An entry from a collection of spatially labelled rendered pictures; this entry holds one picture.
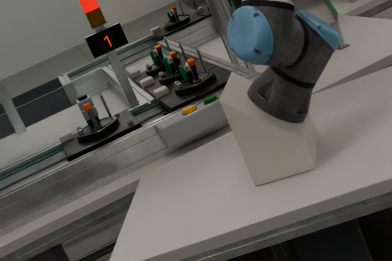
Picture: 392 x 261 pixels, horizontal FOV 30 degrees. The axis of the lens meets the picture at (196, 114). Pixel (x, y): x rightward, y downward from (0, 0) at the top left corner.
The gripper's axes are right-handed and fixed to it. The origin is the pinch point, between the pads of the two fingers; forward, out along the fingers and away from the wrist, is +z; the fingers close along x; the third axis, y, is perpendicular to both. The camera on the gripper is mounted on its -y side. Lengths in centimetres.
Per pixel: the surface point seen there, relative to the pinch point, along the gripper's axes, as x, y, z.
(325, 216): -7, 69, 42
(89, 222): -53, 4, 43
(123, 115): -29.5, -25.6, 26.2
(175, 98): -13.1, -16.7, 26.2
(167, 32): 15, -146, 26
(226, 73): 5.2, -17.7, 26.2
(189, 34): 23, -137, 30
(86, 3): -25.1, -29.6, -10.5
